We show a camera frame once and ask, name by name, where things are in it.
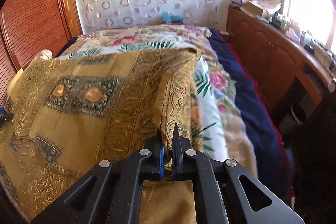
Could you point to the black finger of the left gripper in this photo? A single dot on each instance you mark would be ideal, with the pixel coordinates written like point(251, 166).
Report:
point(5, 117)

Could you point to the teal object at bed head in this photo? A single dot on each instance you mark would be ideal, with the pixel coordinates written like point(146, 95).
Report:
point(167, 18)

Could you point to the navy blue bed sheet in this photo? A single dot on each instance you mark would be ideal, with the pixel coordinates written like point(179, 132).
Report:
point(271, 159)

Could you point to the cardboard box on sideboard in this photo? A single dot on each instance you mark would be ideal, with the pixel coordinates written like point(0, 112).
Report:
point(261, 8)

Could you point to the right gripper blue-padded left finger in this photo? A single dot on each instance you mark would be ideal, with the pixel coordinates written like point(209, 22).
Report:
point(110, 192)

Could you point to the orange wooden wardrobe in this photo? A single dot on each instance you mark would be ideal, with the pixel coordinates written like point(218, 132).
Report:
point(30, 26)

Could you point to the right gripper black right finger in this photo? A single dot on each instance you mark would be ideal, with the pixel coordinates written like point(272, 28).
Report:
point(225, 192)

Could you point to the long wooden sideboard cabinet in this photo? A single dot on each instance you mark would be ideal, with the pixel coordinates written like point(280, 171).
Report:
point(283, 70)

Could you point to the floral quilt bedspread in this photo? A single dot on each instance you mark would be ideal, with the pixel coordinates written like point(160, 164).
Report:
point(239, 146)

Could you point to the palm leaf print blanket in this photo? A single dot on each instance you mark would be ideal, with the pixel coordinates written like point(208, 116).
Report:
point(214, 143)

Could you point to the golden patterned scarf cloth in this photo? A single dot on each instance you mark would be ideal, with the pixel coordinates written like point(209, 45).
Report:
point(70, 114)

